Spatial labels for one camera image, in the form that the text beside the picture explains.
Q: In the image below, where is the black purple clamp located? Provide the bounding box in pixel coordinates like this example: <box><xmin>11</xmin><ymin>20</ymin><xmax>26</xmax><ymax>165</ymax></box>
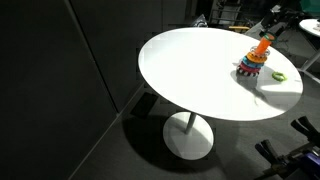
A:
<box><xmin>254</xmin><ymin>138</ymin><xmax>292</xmax><ymax>168</ymax></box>
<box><xmin>290</xmin><ymin>115</ymin><xmax>320</xmax><ymax>148</ymax></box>

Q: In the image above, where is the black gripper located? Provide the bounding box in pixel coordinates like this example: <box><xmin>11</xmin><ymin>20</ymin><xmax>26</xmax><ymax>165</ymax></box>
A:
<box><xmin>260</xmin><ymin>7</ymin><xmax>303</xmax><ymax>38</ymax></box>

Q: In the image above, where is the black white striped base ring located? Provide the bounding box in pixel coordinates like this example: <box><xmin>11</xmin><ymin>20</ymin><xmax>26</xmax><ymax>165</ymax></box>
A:
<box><xmin>235</xmin><ymin>65</ymin><xmax>260</xmax><ymax>78</ymax></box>

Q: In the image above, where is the grey office chair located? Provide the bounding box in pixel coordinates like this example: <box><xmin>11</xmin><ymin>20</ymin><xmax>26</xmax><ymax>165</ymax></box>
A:
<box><xmin>244</xmin><ymin>4</ymin><xmax>295</xmax><ymax>42</ymax></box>

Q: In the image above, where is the clear beaded toy ring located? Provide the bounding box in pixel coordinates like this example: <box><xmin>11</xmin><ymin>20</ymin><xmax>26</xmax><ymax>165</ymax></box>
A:
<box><xmin>250</xmin><ymin>46</ymin><xmax>271</xmax><ymax>57</ymax></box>

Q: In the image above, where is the white table pedestal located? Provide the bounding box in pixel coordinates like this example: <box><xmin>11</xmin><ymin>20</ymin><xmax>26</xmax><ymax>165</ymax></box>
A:
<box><xmin>162</xmin><ymin>111</ymin><xmax>215</xmax><ymax>161</ymax></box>

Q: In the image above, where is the orange bar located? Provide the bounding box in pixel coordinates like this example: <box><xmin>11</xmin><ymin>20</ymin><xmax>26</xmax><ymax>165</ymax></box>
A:
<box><xmin>228</xmin><ymin>25</ymin><xmax>251</xmax><ymax>31</ymax></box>

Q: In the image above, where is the red toy ring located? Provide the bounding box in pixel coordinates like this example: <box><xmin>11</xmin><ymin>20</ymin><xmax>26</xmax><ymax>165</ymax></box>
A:
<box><xmin>238</xmin><ymin>61</ymin><xmax>262</xmax><ymax>75</ymax></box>

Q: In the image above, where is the lime yellow toy ring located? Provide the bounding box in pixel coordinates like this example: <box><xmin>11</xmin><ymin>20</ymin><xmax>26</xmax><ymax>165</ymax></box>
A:
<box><xmin>271</xmin><ymin>70</ymin><xmax>288</xmax><ymax>83</ymax></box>

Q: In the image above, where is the black sign with white circle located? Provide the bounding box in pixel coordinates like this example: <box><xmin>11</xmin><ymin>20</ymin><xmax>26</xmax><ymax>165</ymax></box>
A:
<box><xmin>191</xmin><ymin>13</ymin><xmax>210</xmax><ymax>29</ymax></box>

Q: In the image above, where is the small white round table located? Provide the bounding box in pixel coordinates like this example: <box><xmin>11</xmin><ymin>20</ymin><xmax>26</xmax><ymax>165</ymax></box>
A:
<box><xmin>298</xmin><ymin>18</ymin><xmax>320</xmax><ymax>84</ymax></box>

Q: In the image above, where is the orange yellow toy ring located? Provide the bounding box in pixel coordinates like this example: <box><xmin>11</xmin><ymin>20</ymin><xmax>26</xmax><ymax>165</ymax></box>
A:
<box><xmin>246</xmin><ymin>51</ymin><xmax>269</xmax><ymax>65</ymax></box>

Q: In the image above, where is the dark metal frame chair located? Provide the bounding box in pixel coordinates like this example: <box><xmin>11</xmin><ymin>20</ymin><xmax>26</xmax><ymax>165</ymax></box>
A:
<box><xmin>209</xmin><ymin>0</ymin><xmax>255</xmax><ymax>28</ymax></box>

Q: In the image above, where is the blue toy ring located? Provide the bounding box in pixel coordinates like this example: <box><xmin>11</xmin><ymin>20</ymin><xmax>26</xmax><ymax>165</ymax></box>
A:
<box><xmin>241</xmin><ymin>55</ymin><xmax>265</xmax><ymax>70</ymax></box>

